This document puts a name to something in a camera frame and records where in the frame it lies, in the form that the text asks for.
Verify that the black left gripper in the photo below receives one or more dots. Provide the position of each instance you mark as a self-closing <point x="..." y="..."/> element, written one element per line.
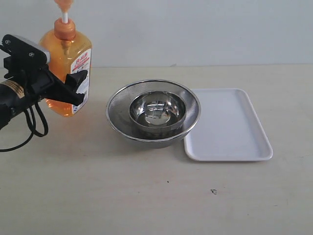
<point x="39" y="82"/>

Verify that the orange pump soap bottle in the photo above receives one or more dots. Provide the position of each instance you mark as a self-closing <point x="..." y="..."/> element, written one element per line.
<point x="70" y="52"/>

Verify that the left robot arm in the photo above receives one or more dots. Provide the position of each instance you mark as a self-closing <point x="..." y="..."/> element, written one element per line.
<point x="11" y="101"/>

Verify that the large steel mesh colander bowl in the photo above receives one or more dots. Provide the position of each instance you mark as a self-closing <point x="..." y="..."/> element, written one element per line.
<point x="117" y="113"/>

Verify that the small stainless steel bowl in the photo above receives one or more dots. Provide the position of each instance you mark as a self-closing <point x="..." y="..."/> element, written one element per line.
<point x="157" y="111"/>

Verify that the white plastic tray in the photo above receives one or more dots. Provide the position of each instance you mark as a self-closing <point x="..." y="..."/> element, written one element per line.
<point x="228" y="130"/>

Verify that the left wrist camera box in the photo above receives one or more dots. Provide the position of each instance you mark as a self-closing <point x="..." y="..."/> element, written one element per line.
<point x="23" y="53"/>

